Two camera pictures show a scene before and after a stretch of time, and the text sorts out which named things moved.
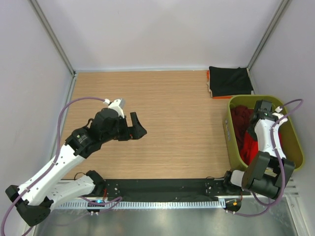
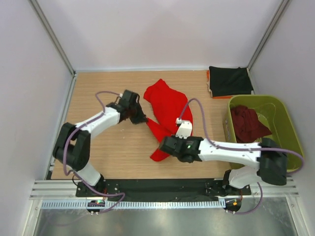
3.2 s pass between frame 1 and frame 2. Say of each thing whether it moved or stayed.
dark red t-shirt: stayed
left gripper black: moved
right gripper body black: moved
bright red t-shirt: moved
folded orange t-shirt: stayed
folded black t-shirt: stayed
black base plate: stayed
